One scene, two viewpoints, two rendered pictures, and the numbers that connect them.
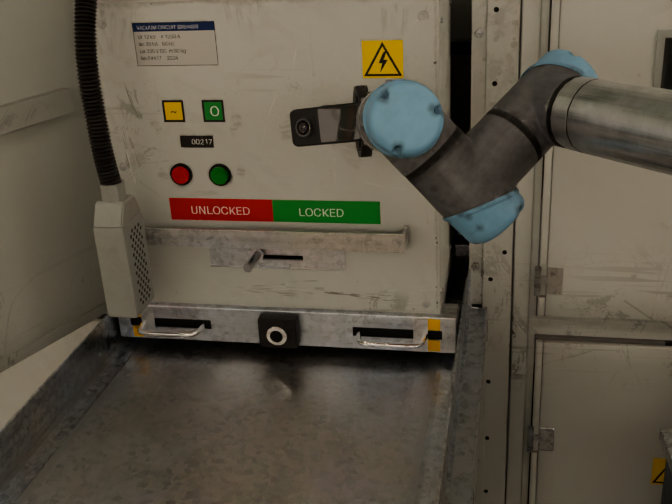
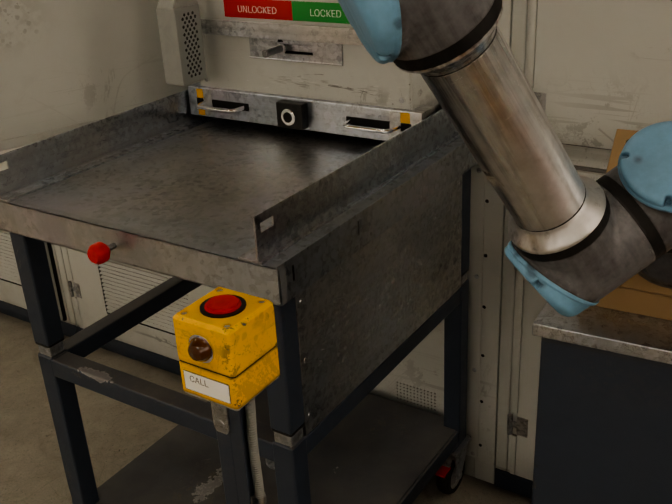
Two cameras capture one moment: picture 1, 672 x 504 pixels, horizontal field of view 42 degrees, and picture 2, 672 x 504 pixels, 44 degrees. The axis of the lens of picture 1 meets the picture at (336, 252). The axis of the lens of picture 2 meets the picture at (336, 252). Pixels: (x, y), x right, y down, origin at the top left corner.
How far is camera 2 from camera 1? 0.63 m
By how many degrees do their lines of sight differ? 20
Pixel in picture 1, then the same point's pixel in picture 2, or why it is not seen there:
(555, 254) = (539, 79)
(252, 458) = (221, 183)
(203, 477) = (180, 187)
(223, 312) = (257, 97)
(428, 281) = (403, 79)
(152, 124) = not seen: outside the picture
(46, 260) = (153, 53)
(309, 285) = (317, 78)
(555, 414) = not seen: hidden behind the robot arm
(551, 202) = (536, 28)
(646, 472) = not seen: hidden behind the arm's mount
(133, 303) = (181, 73)
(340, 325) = (337, 114)
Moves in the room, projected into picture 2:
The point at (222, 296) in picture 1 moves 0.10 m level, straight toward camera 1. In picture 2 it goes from (258, 85) to (243, 98)
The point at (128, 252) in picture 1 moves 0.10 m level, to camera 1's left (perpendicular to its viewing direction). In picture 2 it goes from (178, 30) to (132, 29)
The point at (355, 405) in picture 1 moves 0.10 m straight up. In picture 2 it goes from (320, 167) to (317, 111)
